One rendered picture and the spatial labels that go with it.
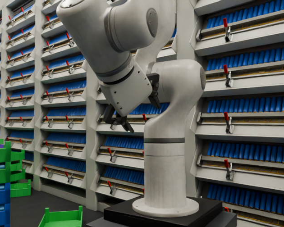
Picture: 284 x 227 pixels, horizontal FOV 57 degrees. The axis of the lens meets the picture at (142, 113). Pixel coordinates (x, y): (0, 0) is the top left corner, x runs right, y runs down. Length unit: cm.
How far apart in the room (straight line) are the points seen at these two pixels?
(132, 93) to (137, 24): 18
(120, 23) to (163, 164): 41
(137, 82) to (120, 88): 4
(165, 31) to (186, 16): 55
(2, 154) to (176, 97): 73
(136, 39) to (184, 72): 30
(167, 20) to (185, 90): 21
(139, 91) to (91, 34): 18
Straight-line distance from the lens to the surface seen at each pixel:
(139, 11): 44
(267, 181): 112
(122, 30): 44
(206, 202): 86
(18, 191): 222
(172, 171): 73
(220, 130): 116
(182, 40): 129
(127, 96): 56
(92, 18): 45
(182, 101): 71
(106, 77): 52
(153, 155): 73
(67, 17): 46
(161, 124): 72
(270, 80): 110
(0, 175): 116
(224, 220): 83
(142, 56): 77
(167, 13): 78
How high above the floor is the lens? 56
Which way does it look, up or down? 2 degrees up
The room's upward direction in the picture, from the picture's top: straight up
